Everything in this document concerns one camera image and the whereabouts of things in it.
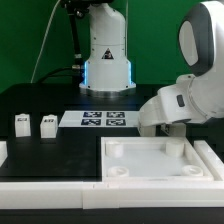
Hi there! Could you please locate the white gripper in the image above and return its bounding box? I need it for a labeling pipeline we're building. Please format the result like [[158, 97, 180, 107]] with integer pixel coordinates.
[[139, 83, 200, 137]]

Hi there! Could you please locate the white right fence rail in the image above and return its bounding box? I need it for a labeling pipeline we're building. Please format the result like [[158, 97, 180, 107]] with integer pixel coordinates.
[[194, 140, 224, 181]]

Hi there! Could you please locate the white cable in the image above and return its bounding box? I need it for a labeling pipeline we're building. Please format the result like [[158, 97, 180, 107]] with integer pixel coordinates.
[[30, 0, 63, 84]]

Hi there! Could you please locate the white left fence piece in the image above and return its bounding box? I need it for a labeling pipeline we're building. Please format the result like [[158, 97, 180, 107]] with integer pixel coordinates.
[[0, 141, 8, 167]]

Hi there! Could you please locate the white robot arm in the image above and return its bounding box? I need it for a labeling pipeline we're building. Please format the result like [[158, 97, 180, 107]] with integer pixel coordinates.
[[61, 0, 224, 136]]

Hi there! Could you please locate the white marker sheet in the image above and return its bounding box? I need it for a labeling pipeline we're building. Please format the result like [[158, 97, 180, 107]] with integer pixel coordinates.
[[59, 111, 138, 128]]

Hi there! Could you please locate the black cable bundle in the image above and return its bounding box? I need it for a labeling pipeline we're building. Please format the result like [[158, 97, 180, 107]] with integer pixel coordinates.
[[35, 66, 84, 84]]

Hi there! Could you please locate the white square tabletop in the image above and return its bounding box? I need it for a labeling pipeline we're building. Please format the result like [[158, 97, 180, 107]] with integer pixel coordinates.
[[101, 137, 214, 182]]

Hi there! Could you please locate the white fence rail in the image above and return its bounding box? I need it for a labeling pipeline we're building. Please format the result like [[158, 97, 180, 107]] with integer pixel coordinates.
[[194, 140, 224, 181], [0, 181, 224, 209]]

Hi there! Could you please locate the white front fence rail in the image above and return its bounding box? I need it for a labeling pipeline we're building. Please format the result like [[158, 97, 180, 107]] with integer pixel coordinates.
[[0, 181, 224, 209]]

